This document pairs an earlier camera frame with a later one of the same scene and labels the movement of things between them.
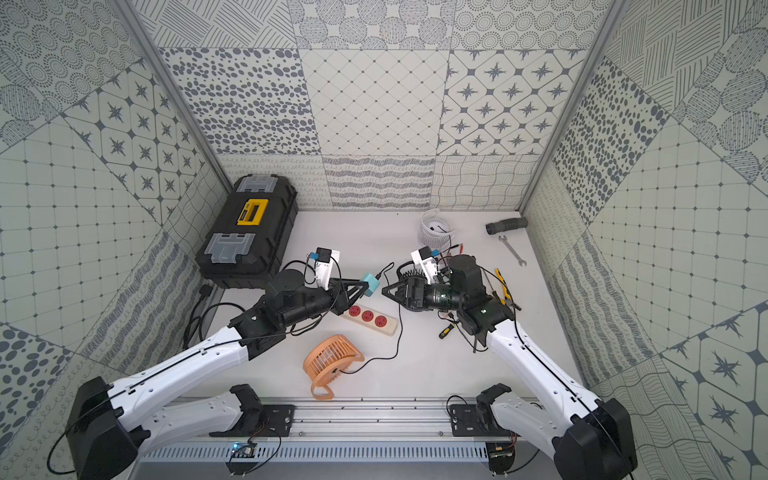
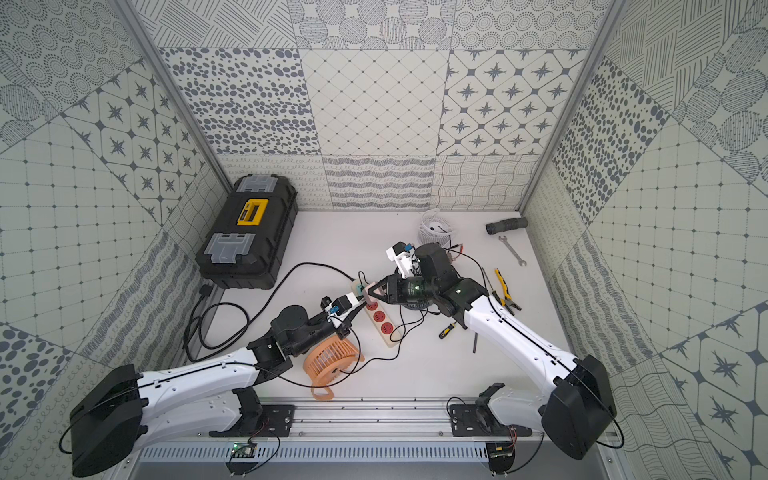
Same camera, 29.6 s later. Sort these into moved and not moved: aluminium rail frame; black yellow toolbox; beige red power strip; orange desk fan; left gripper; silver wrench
Moved: beige red power strip; left gripper
Not moved: silver wrench; orange desk fan; black yellow toolbox; aluminium rail frame
